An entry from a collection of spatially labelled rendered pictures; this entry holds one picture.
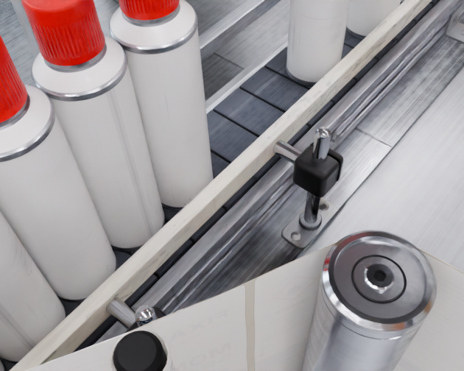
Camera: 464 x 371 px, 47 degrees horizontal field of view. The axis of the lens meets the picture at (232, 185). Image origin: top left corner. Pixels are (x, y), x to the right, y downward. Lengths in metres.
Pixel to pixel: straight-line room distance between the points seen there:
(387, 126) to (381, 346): 0.39
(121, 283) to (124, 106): 0.12
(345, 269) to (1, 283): 0.19
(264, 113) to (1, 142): 0.28
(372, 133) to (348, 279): 0.38
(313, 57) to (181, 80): 0.19
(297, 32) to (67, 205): 0.27
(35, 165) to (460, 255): 0.30
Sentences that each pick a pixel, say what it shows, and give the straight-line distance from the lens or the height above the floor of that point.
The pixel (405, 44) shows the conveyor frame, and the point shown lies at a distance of 0.59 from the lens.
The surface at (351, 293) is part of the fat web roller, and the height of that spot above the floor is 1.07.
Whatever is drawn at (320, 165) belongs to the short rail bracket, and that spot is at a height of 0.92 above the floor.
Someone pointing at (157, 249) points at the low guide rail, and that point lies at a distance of 0.37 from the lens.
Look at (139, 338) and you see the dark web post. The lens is 0.18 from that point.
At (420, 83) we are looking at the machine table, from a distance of 0.62.
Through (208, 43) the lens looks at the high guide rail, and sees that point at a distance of 0.44.
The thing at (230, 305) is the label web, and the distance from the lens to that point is 0.20.
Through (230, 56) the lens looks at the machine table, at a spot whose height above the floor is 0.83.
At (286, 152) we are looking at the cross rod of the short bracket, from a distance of 0.42.
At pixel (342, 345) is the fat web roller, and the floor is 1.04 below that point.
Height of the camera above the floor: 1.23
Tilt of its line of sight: 53 degrees down
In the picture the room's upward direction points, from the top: 3 degrees counter-clockwise
